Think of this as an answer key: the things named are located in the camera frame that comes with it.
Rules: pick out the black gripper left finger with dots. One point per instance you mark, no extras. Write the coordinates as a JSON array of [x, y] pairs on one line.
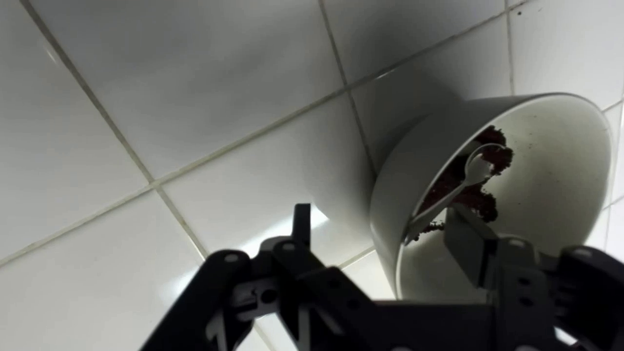
[[285, 273]]

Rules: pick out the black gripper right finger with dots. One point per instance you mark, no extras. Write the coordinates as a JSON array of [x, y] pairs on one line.
[[519, 284]]

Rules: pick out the grey bowl with food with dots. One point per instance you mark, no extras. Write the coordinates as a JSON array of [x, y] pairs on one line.
[[558, 181]]

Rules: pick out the brown food in bowl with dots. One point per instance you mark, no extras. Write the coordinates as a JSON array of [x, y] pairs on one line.
[[499, 156]]

